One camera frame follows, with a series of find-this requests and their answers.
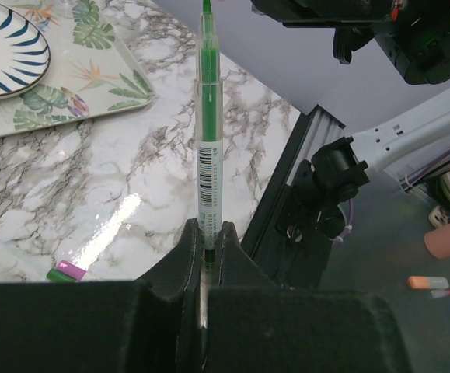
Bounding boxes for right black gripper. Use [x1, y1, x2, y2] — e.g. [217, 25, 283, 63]
[252, 0, 399, 64]

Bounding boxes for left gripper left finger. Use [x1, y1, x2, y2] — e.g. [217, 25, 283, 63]
[0, 219, 202, 372]

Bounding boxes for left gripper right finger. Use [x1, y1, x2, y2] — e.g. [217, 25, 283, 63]
[207, 222, 413, 372]

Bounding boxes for pink pen cap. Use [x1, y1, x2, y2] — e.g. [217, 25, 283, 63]
[57, 260, 86, 281]

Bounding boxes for clear green highlighter pen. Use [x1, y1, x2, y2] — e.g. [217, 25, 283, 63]
[194, 1, 224, 287]

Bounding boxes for green pen cap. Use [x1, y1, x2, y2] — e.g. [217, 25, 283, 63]
[46, 268, 75, 283]

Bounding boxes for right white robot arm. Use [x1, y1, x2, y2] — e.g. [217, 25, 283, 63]
[254, 1, 450, 208]

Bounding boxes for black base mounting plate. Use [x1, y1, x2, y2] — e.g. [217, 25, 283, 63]
[242, 113, 349, 289]

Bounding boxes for orange white eraser block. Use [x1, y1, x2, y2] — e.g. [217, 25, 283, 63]
[407, 276, 449, 290]

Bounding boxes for floral leaf tray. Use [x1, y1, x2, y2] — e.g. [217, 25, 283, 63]
[0, 1, 155, 137]

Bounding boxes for striped blue white plate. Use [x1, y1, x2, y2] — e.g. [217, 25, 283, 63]
[0, 4, 51, 99]

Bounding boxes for aluminium frame rail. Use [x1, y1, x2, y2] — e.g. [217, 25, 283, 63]
[308, 105, 346, 131]

